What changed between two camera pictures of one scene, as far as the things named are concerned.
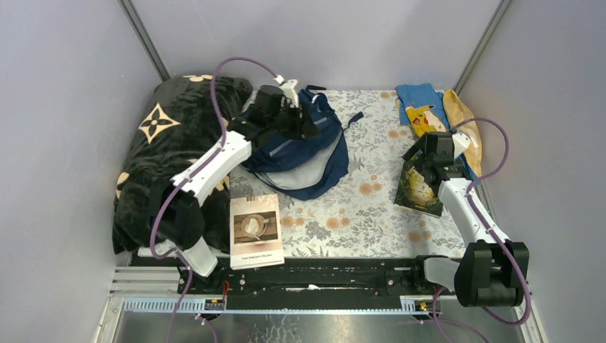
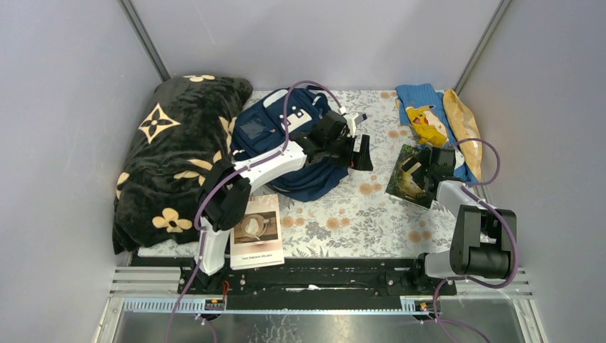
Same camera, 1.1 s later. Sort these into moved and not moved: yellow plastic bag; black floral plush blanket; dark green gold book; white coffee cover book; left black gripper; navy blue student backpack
Moved: dark green gold book; left black gripper; navy blue student backpack
Not moved: black floral plush blanket; yellow plastic bag; white coffee cover book
